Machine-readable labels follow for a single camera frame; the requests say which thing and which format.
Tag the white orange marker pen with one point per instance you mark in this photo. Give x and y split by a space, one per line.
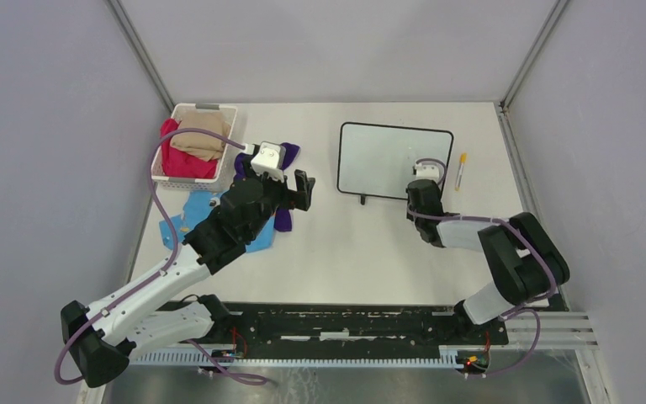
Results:
460 172

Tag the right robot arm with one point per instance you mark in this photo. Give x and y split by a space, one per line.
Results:
524 263

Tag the black framed whiteboard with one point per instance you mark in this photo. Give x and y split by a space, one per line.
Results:
376 160

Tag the blue patterned cloth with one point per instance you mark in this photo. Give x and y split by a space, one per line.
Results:
196 209

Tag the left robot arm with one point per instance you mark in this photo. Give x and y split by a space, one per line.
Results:
105 335

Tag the red cloth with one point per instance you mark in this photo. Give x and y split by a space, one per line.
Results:
177 163

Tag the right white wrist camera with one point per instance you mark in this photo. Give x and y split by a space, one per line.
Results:
427 171

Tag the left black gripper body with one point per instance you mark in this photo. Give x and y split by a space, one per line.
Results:
277 194

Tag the purple cloth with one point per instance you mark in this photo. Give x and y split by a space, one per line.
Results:
283 219

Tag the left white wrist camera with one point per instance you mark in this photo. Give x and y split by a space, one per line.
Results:
268 160

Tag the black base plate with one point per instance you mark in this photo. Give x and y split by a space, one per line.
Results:
307 331

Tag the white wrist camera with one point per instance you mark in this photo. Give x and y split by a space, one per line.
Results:
427 171
268 160

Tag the white slotted cable duct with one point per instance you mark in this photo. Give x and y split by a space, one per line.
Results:
191 356

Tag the beige cloth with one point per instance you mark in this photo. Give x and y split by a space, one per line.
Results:
202 146

